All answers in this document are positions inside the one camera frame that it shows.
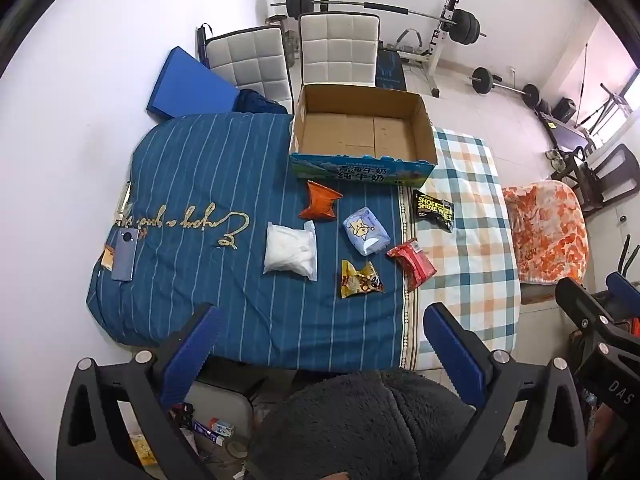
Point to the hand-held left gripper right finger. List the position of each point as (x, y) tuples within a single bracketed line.
[(457, 355)]

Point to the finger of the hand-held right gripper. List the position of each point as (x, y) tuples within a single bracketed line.
[(625, 290), (582, 307)]

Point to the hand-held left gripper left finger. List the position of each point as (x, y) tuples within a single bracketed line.
[(192, 345)]

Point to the red snack packet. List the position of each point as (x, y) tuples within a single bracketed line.
[(412, 265)]

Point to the white plastic bag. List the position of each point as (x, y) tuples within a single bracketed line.
[(290, 252)]

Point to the black wipes packet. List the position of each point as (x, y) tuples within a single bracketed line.
[(432, 207)]

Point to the light blue snack packet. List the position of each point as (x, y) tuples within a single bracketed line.
[(365, 230)]

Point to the orange snack packet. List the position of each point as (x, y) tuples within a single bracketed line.
[(320, 202)]

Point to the cardboard box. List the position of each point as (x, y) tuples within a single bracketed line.
[(350, 132)]

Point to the orange floral blanket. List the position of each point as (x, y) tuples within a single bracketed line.
[(545, 230)]

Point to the white blue toothpaste box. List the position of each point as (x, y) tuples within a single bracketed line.
[(215, 430)]

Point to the checked bed sheet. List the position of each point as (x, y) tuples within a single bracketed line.
[(465, 260)]

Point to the blue smartphone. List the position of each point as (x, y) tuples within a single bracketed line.
[(125, 255)]

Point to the tape roll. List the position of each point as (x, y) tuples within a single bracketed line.
[(236, 450)]

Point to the black chair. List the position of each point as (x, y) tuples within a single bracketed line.
[(612, 175)]

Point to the small orange sachet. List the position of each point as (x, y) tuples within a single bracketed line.
[(107, 257)]

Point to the yellow snack packet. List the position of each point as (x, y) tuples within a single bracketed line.
[(357, 280)]

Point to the grey fleece garment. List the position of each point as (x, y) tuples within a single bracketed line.
[(350, 425)]

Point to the clear plastic wrapper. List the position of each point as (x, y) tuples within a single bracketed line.
[(123, 205)]

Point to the black exercise machine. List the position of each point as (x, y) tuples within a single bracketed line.
[(567, 130)]

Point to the blue striped blanket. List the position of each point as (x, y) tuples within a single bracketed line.
[(200, 170)]

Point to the short barbell with black plates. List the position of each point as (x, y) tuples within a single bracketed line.
[(482, 80)]

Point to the dark blue garment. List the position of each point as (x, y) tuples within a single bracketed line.
[(255, 101)]

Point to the blue foam cushion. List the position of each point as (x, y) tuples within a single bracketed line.
[(185, 85)]

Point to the white quilted chair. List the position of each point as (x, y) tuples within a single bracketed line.
[(337, 45), (250, 60)]

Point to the white bench press rack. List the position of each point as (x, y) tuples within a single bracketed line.
[(440, 40)]

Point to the long barbell with black plates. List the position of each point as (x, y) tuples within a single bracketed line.
[(350, 5)]

